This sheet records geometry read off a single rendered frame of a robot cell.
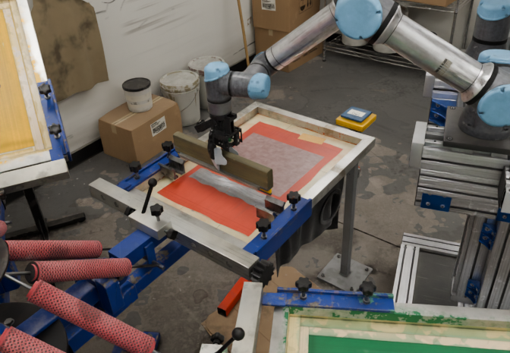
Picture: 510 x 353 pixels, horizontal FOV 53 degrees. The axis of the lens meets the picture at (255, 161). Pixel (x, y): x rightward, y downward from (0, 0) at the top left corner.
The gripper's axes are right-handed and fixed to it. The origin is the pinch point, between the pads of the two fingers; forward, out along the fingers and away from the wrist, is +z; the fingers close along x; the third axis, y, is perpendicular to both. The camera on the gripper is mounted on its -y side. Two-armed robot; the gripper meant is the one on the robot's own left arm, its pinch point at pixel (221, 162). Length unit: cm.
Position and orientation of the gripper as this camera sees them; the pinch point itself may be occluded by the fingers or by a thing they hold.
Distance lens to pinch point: 171.7
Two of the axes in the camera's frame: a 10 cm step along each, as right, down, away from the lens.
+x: 6.0, -4.7, 6.5
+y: 8.0, 3.0, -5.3
